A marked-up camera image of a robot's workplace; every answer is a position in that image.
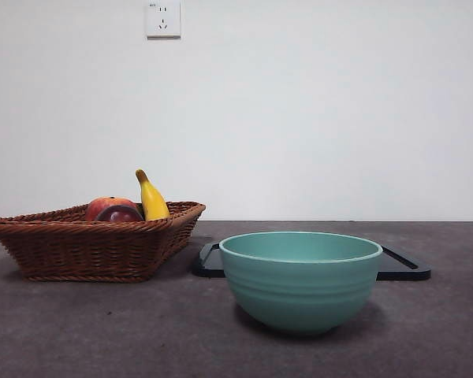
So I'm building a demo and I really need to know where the dark red plum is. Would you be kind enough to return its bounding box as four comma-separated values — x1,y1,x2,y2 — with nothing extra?
94,205,145,223

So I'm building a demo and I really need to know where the teal ribbed bowl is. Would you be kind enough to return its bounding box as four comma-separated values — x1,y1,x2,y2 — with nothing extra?
218,232,383,336

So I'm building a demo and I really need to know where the yellow banana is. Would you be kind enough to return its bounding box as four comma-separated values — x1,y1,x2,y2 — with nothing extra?
135,169,171,221

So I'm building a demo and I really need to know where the red orange peach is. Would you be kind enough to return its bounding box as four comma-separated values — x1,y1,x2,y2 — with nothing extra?
85,195,143,222

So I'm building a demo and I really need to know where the brown wicker basket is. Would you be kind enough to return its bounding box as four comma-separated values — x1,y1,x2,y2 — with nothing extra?
0,201,207,284

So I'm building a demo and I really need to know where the black rectangular tray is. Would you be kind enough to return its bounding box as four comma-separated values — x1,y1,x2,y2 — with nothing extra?
189,242,432,282

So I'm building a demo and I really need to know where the white wall socket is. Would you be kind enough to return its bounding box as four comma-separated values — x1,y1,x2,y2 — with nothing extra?
145,1,181,40

